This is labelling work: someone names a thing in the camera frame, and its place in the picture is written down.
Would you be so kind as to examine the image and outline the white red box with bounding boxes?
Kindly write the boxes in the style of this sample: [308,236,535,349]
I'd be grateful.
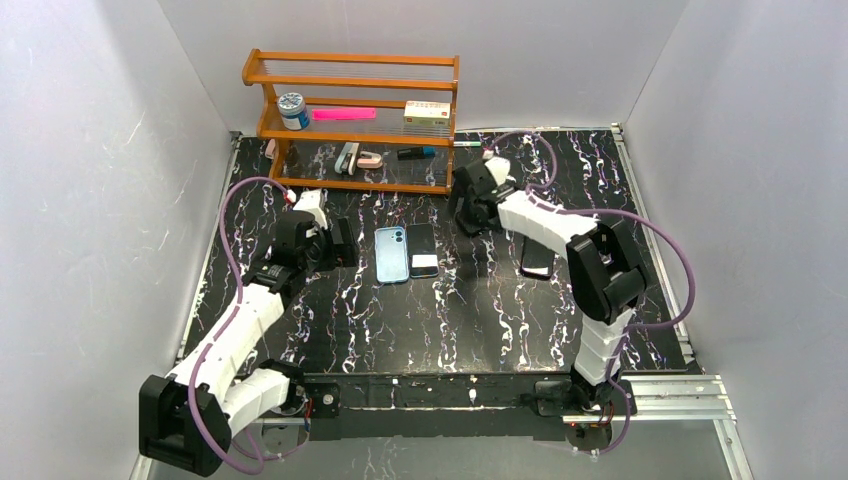
[403,100,451,127]

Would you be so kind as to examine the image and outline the blue black marker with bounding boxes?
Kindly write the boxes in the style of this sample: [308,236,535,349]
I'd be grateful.
[396,146,436,160]

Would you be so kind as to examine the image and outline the grey blue stapler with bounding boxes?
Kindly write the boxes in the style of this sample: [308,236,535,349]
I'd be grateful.
[334,142,359,176]

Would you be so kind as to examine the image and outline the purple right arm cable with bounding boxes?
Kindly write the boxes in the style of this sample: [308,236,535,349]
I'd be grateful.
[486,130,698,457]

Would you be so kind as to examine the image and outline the orange wooden shelf rack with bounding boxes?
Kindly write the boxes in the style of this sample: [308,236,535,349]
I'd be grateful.
[241,49,460,195]

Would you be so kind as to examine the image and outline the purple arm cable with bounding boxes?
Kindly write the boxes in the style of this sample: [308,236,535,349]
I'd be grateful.
[187,176,299,477]
[486,130,698,457]

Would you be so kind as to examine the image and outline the pink stapler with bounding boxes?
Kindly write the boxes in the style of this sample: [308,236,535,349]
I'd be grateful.
[356,151,383,170]

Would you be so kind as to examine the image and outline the blue white jar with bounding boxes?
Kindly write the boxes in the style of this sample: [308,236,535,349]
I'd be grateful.
[276,92,310,131]

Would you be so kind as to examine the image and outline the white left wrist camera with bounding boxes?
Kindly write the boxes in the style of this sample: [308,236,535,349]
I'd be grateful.
[293,189,329,230]

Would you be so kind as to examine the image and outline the light blue phone case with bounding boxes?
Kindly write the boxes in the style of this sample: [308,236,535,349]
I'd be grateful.
[374,226,410,285]

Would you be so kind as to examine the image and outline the pink ruler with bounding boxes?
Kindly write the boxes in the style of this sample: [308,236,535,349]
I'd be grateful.
[312,107,377,122]

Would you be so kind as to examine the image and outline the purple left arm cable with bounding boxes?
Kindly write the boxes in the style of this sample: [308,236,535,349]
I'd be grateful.
[187,176,299,477]

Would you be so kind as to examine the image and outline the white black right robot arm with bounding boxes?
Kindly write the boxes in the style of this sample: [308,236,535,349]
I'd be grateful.
[448,157,648,408]

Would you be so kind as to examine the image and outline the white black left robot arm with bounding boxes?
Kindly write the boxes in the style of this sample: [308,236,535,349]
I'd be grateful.
[139,210,359,477]

